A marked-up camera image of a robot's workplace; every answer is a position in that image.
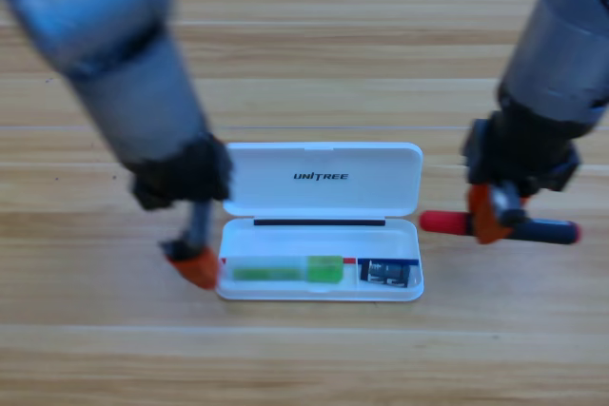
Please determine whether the small dark blue sharpener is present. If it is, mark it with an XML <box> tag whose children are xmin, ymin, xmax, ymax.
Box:
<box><xmin>362</xmin><ymin>259</ymin><xmax>411</xmax><ymax>289</ymax></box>

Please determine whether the white plastic pencil case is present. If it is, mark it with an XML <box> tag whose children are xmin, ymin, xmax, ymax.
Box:
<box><xmin>216</xmin><ymin>142</ymin><xmax>425</xmax><ymax>302</ymax></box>

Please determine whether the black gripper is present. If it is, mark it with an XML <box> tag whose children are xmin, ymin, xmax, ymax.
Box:
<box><xmin>460</xmin><ymin>96</ymin><xmax>596</xmax><ymax>245</ymax></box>
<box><xmin>128</xmin><ymin>134</ymin><xmax>234</xmax><ymax>291</ymax></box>

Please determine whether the red and black marker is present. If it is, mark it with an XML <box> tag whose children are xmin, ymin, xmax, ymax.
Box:
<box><xmin>418</xmin><ymin>209</ymin><xmax>581</xmax><ymax>245</ymax></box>

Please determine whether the green and white highlighter pen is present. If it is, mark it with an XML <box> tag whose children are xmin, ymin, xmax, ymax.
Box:
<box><xmin>231</xmin><ymin>255</ymin><xmax>344</xmax><ymax>284</ymax></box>

